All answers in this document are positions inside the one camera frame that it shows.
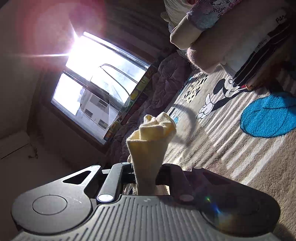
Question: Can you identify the colourful alphabet foam mat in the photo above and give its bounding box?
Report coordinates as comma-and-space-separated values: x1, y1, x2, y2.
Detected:
103, 64, 158, 142

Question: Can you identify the window with frame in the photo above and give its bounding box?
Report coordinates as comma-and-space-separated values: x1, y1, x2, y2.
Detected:
51, 32, 149, 145

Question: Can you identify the stack of folded clothes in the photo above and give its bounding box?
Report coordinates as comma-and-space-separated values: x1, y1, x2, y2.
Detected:
171, 1, 295, 88

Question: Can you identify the cream quilted garment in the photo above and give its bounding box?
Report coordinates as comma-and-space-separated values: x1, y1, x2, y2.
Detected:
126, 112, 177, 196

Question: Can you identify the purple crumpled quilt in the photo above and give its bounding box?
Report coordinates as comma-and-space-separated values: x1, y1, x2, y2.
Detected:
107, 52, 192, 164

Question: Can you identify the white and cream bedding pile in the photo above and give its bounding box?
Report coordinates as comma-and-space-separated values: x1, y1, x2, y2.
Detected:
161, 0, 193, 28

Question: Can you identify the Mickey Mouse fleece blanket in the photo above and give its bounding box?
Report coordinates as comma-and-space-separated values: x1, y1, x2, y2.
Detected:
165, 70, 295, 240

